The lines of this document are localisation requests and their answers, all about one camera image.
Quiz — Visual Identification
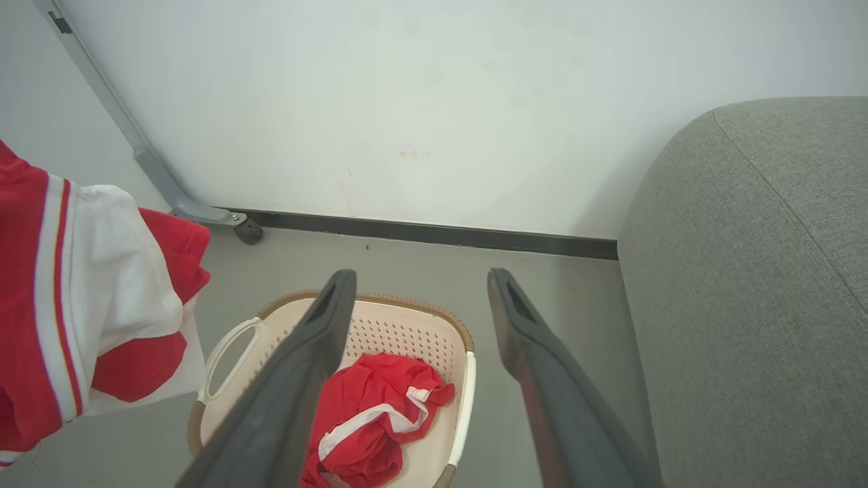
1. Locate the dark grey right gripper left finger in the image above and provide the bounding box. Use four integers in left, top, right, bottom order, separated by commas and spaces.
176, 269, 357, 488

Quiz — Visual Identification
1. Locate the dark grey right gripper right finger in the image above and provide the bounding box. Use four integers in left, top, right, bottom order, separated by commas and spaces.
488, 268, 665, 488

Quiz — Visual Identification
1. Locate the red and white garment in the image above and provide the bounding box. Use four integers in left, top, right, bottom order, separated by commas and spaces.
0, 139, 212, 470
300, 352, 456, 488

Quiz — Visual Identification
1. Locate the cream plastic laundry basket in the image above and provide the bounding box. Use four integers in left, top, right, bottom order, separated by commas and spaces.
187, 290, 477, 488

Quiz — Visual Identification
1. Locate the grey fabric sofa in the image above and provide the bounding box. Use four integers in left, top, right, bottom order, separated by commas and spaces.
617, 96, 868, 488

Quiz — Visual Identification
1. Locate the black baseboard strip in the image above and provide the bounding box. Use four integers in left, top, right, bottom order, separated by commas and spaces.
224, 209, 619, 261

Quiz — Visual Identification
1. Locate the grey metal frame leg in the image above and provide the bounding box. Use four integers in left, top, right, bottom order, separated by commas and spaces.
34, 0, 248, 228

